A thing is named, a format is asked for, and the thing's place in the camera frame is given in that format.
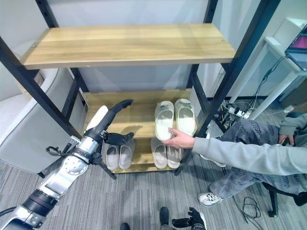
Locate large wooden rack shelf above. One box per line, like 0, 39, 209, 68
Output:
22, 23, 237, 70

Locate robot right hand black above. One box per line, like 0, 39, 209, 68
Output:
171, 207, 207, 230

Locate white armchair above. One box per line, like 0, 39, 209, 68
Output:
0, 44, 85, 175

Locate cream foam slipper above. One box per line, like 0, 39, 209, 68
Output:
174, 98, 196, 137
154, 101, 175, 141

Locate person's legs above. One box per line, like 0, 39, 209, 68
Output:
208, 118, 307, 200

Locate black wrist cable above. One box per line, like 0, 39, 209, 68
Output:
46, 146, 74, 159

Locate white desk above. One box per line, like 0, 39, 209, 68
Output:
230, 17, 307, 121

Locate black laptop cable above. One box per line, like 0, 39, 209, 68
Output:
248, 55, 289, 113

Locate black metal rack frame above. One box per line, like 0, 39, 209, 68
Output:
0, 0, 282, 180

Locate robot left hand black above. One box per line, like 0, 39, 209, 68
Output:
82, 99, 135, 145

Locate person's right hand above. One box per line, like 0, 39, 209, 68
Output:
164, 127, 196, 150

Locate open laptop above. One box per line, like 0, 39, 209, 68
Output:
284, 23, 307, 72

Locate white power strip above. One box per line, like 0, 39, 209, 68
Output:
227, 106, 250, 119

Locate black chair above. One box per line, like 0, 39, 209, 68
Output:
260, 112, 307, 218

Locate black coiled floor cable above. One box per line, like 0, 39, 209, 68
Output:
241, 196, 262, 224

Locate robot dark right foot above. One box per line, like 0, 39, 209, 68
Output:
159, 207, 170, 225

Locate person's left hand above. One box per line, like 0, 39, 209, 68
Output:
278, 133, 295, 145

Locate person's white shoe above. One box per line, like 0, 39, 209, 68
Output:
197, 192, 224, 208
199, 153, 226, 168

